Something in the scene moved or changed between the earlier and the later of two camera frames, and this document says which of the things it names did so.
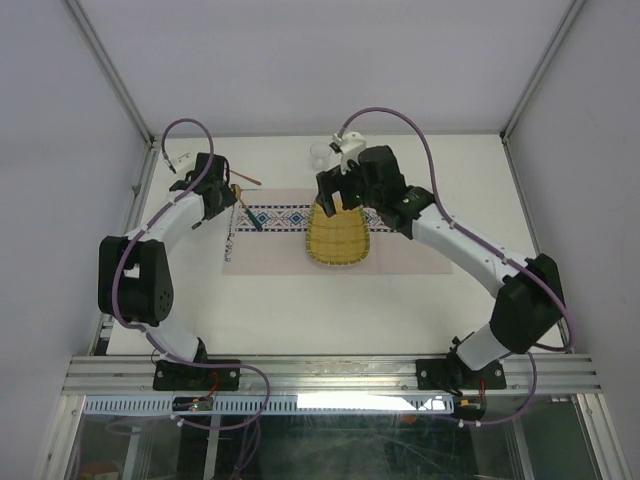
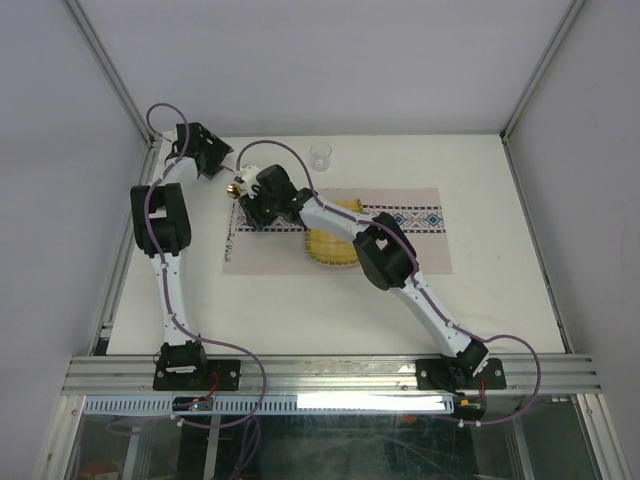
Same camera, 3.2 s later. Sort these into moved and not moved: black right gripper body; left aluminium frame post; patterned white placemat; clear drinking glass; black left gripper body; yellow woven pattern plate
Moved: black left gripper body; black right gripper body
Not moved: clear drinking glass; yellow woven pattern plate; left aluminium frame post; patterned white placemat
